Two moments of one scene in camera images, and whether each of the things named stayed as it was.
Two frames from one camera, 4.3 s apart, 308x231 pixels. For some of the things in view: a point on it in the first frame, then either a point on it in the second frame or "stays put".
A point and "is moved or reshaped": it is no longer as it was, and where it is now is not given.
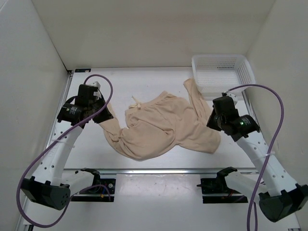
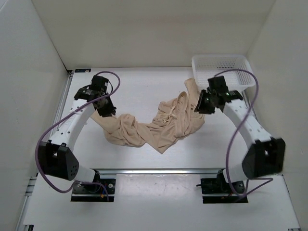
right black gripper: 210,123 to 200,107
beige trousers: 151,130 is moved or reshaped
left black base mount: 102,190 stays put
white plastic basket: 214,74 stays put
